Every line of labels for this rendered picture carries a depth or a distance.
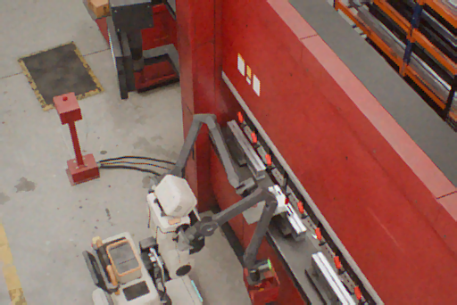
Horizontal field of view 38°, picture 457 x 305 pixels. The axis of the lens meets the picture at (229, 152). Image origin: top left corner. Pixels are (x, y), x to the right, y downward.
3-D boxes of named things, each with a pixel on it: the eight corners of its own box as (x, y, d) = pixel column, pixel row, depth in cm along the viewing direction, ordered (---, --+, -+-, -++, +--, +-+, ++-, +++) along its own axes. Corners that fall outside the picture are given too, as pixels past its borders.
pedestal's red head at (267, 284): (242, 279, 413) (243, 262, 400) (267, 273, 417) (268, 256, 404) (253, 306, 400) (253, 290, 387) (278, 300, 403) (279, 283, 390)
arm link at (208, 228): (265, 179, 368) (268, 186, 358) (278, 198, 372) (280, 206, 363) (196, 219, 373) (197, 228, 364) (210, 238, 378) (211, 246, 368)
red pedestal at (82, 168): (64, 169, 565) (45, 95, 505) (94, 160, 572) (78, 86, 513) (70, 185, 553) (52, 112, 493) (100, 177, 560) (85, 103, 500)
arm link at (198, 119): (197, 107, 394) (194, 108, 385) (219, 116, 393) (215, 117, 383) (170, 176, 401) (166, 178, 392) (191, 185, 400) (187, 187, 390)
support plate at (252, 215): (236, 203, 413) (236, 202, 412) (274, 190, 420) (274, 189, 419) (248, 225, 401) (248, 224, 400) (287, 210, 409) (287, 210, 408)
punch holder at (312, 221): (302, 218, 381) (304, 200, 369) (315, 213, 384) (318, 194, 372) (315, 237, 372) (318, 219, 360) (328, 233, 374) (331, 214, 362)
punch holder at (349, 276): (337, 272, 356) (342, 254, 344) (352, 267, 358) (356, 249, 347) (353, 294, 347) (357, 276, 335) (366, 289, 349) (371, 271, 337)
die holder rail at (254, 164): (226, 132, 473) (226, 122, 466) (234, 129, 474) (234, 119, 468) (257, 180, 441) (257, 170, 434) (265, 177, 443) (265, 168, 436)
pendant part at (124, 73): (112, 59, 471) (104, 16, 445) (128, 56, 473) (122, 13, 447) (120, 100, 441) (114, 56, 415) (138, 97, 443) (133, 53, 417)
